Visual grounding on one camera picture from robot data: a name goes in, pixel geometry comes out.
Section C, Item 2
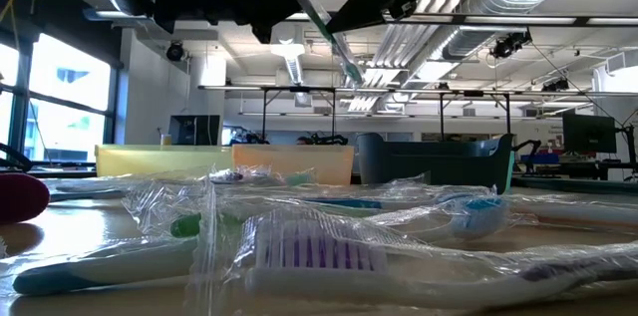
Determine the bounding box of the black ceiling spotlight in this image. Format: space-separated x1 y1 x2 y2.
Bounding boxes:
165 40 186 63
489 30 533 61

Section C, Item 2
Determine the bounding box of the magenta cloth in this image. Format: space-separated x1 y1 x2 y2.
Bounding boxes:
0 173 51 225

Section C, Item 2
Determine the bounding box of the wrapped purple toothbrush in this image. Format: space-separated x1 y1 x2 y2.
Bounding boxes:
243 215 638 311

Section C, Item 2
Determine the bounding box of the yellow plastic bin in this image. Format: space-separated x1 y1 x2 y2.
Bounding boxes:
94 144 234 177

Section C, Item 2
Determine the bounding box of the large window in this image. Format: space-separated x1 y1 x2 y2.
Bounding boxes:
0 31 119 162

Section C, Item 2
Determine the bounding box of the light turquoise plastic bin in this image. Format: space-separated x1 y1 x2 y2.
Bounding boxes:
506 149 517 195

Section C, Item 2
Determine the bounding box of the green toothbrush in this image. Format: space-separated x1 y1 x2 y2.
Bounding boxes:
284 169 319 187
286 0 365 86
168 211 204 239

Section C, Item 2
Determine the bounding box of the small dark teal bin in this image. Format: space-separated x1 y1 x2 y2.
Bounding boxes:
356 132 514 192

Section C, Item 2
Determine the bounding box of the orange toothbrush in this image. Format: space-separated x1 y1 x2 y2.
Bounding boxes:
512 200 638 231

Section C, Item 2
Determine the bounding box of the black equipment box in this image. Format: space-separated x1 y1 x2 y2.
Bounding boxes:
167 114 221 147

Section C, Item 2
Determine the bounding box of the black desktop monitor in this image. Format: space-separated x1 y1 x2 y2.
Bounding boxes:
561 113 618 156

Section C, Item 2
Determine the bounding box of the orange plastic bin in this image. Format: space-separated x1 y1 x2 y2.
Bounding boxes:
231 144 355 186

